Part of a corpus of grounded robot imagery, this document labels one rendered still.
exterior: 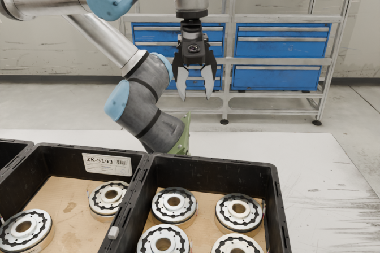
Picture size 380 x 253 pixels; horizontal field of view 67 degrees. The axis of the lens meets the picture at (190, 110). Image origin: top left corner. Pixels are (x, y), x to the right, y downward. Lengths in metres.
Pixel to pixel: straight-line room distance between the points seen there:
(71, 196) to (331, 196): 0.75
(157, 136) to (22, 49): 3.03
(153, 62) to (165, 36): 1.40
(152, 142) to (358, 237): 0.61
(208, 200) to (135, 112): 0.32
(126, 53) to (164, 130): 0.26
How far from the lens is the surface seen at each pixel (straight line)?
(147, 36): 2.34
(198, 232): 0.68
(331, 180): 1.08
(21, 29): 3.68
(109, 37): 0.92
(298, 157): 1.14
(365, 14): 3.59
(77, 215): 0.75
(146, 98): 0.87
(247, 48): 2.38
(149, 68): 0.92
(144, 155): 0.71
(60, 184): 0.84
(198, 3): 0.64
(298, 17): 2.38
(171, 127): 0.88
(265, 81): 2.50
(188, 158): 0.69
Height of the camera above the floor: 1.36
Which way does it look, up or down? 29 degrees down
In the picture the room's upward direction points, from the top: straight up
